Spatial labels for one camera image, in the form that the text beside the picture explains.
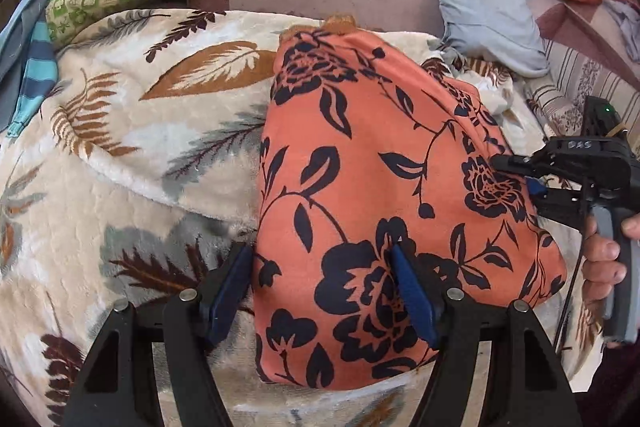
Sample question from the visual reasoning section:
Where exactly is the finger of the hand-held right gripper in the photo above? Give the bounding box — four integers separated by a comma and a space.
490, 149, 593, 180
525, 177, 596, 229

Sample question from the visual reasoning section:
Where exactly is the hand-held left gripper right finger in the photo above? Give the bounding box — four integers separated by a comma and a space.
390, 245, 583, 427

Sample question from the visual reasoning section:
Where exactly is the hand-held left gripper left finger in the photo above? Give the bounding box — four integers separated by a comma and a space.
62, 242, 254, 427

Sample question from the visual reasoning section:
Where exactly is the orange floral dress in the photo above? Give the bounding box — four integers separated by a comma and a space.
252, 14, 568, 392

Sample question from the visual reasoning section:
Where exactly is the person's right hand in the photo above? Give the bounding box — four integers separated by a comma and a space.
581, 213, 640, 305

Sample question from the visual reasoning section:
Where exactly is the striped sofa cushion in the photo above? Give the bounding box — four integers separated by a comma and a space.
522, 39, 640, 148

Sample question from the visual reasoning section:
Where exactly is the cream leaf print blanket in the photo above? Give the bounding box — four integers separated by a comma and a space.
0, 7, 601, 427

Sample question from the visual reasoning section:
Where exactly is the lavender garment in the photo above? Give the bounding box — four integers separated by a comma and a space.
607, 0, 640, 58

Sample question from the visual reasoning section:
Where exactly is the pink patchwork cushion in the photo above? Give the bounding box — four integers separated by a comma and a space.
522, 0, 631, 52

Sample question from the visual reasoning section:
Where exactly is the person's dark maroon clothing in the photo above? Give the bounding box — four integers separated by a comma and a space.
575, 342, 640, 427

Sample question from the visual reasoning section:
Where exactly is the teal striped cloth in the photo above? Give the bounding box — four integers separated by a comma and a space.
7, 19, 56, 138

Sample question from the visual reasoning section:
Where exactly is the blue towel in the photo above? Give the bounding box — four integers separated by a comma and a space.
0, 0, 113, 132

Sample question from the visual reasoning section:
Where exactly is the thin black cable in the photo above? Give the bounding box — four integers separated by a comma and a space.
552, 227, 586, 350

